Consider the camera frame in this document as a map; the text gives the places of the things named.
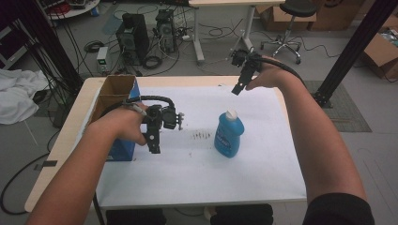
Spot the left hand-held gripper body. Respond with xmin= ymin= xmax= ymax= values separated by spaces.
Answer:
xmin=140 ymin=104 xmax=186 ymax=136

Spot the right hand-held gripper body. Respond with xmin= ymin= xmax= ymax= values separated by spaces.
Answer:
xmin=230 ymin=48 xmax=264 ymax=80

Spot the blue bottle with white cap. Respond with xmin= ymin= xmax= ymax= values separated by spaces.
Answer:
xmin=213 ymin=109 xmax=246 ymax=159

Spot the blue cardboard box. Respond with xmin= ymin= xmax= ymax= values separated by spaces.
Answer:
xmin=88 ymin=74 xmax=142 ymax=162

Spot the person's right hand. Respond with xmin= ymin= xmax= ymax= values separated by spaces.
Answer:
xmin=245 ymin=55 xmax=301 ymax=92

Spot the person's left hand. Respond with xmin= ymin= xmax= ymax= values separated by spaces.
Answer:
xmin=88 ymin=102 xmax=150 ymax=147

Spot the brown cardboard box under desk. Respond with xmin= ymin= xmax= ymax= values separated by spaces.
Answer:
xmin=258 ymin=5 xmax=317 ymax=32

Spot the white table mat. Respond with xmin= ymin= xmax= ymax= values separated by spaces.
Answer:
xmin=95 ymin=85 xmax=308 ymax=210

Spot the white-legged desk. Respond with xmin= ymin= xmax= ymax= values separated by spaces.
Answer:
xmin=188 ymin=0 xmax=286 ymax=66

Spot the black swivel stool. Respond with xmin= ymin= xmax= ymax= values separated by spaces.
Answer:
xmin=260 ymin=0 xmax=319 ymax=66

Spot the person's left leg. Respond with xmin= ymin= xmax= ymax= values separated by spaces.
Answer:
xmin=105 ymin=208 xmax=167 ymax=225

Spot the person's leg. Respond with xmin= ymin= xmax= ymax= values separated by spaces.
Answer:
xmin=209 ymin=203 xmax=275 ymax=225
xmin=105 ymin=208 xmax=167 ymax=225

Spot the large black computer tower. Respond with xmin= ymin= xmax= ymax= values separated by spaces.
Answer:
xmin=115 ymin=12 xmax=151 ymax=67

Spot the white power supply unit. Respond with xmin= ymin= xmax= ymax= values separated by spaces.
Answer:
xmin=96 ymin=46 xmax=110 ymax=75

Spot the light wooden table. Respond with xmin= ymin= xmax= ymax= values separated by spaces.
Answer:
xmin=23 ymin=75 xmax=308 ymax=214

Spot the small black computer tower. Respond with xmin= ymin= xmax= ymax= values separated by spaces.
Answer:
xmin=155 ymin=8 xmax=178 ymax=53

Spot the large brown cardboard box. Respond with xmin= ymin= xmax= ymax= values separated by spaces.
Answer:
xmin=309 ymin=0 xmax=368 ymax=32

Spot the black metal stand beam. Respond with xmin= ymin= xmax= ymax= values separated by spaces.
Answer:
xmin=313 ymin=0 xmax=398 ymax=109

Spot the grey floor mat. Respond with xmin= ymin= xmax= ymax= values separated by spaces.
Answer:
xmin=304 ymin=80 xmax=373 ymax=133

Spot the person's right leg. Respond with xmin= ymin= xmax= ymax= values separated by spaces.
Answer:
xmin=209 ymin=203 xmax=275 ymax=225

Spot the open brown cardboard box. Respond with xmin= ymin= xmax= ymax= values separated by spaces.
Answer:
xmin=361 ymin=15 xmax=398 ymax=80

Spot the round white table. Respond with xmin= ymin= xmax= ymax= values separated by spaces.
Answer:
xmin=38 ymin=0 xmax=101 ymax=21

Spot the white cloth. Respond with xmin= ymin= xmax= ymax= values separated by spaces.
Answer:
xmin=0 ymin=68 xmax=50 ymax=126

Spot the person's black sleeve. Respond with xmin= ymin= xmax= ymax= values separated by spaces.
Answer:
xmin=301 ymin=192 xmax=376 ymax=225

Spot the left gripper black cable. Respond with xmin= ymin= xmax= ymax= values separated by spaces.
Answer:
xmin=102 ymin=95 xmax=176 ymax=118

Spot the coiled black cable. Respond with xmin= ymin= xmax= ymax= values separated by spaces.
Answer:
xmin=142 ymin=54 xmax=164 ymax=70

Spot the black frame with cables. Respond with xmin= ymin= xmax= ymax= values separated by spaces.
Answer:
xmin=8 ymin=0 xmax=84 ymax=97

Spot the black floor cable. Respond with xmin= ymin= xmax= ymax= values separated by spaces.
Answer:
xmin=0 ymin=129 xmax=62 ymax=217

